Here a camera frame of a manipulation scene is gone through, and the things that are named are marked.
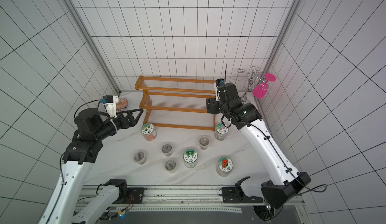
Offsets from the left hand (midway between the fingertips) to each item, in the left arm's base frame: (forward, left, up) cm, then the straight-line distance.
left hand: (136, 114), depth 67 cm
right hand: (+7, -33, +1) cm, 34 cm away
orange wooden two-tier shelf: (+22, -15, -18) cm, 32 cm away
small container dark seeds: (-11, +3, -26) cm, 28 cm away
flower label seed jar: (+4, -42, -24) cm, 48 cm away
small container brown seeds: (-15, -14, -26) cm, 33 cm away
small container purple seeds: (-1, -32, -26) cm, 42 cm away
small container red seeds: (-6, -11, -26) cm, 29 cm away
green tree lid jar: (-12, -24, -24) cm, 36 cm away
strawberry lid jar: (-16, -42, -23) cm, 51 cm away
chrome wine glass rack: (+28, -62, -4) cm, 68 cm away
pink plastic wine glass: (+29, -68, -12) cm, 75 cm away
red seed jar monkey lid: (+3, +1, -24) cm, 24 cm away
